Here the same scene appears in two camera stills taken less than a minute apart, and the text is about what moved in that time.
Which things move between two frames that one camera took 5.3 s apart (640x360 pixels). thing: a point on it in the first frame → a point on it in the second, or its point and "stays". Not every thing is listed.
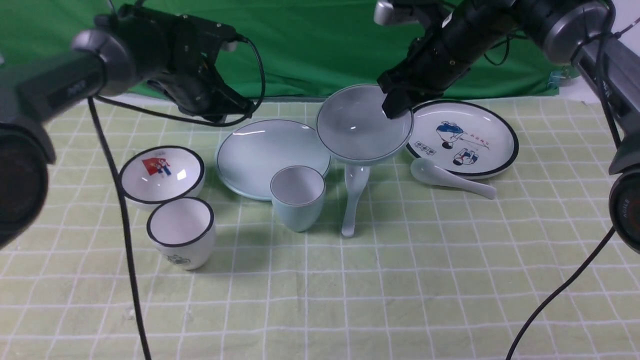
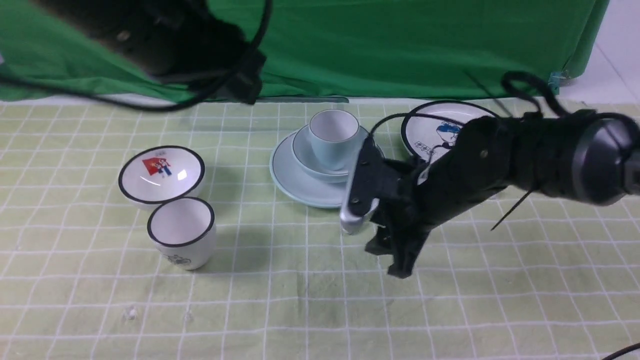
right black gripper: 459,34 → 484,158
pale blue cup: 297,193 → 334,135
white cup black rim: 182,228 stays
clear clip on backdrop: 557,78 stays
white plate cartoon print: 470,139 stays
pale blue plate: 249,152 → 295,183
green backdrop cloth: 310,49 stays
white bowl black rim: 160,172 stays
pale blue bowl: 353,128 → 306,159
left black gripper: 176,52 → 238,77
